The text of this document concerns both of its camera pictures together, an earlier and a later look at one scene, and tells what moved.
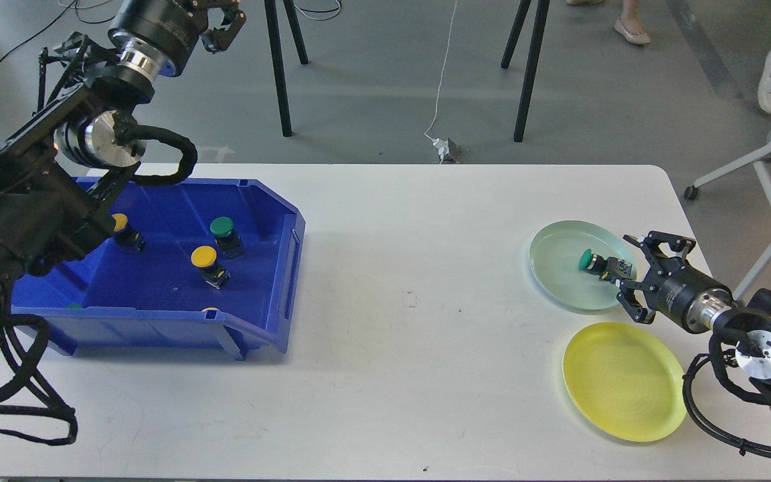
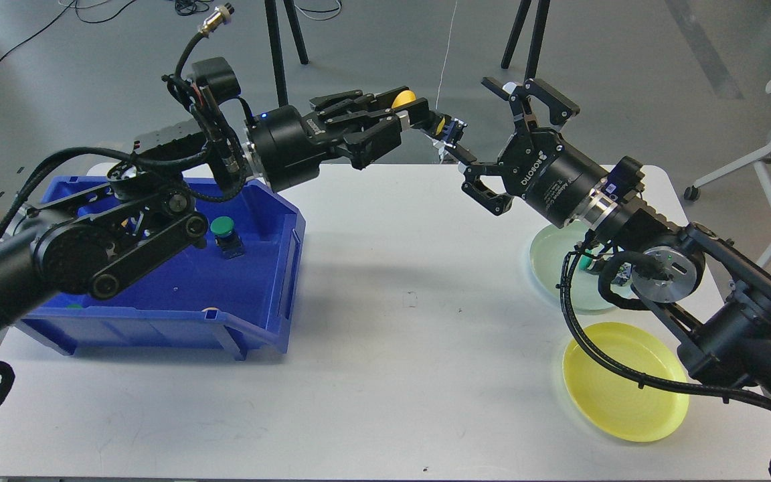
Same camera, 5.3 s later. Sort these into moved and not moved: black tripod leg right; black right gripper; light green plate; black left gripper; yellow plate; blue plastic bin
Moved: black left gripper; black right gripper
Not moved: light green plate; yellow plate; black tripod leg right; blue plastic bin
